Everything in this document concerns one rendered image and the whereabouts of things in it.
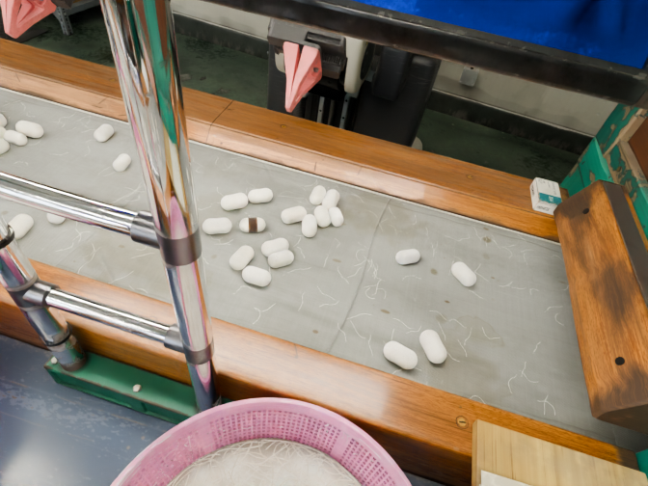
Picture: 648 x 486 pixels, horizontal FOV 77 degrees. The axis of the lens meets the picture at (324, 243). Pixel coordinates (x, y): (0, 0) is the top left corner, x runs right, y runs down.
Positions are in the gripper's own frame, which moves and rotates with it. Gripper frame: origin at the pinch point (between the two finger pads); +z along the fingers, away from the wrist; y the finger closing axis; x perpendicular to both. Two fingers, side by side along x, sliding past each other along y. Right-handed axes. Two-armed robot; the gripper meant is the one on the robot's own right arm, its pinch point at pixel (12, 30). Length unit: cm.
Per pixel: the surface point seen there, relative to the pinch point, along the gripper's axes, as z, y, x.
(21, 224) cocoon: 25.1, 18.1, -8.2
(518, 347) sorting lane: 22, 77, -3
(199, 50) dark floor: -86, -76, 186
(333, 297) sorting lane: 23, 55, -4
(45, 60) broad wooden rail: -1.1, -6.1, 13.1
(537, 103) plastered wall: -96, 125, 171
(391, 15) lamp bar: 5, 55, -30
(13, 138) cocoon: 14.9, 4.9, 0.8
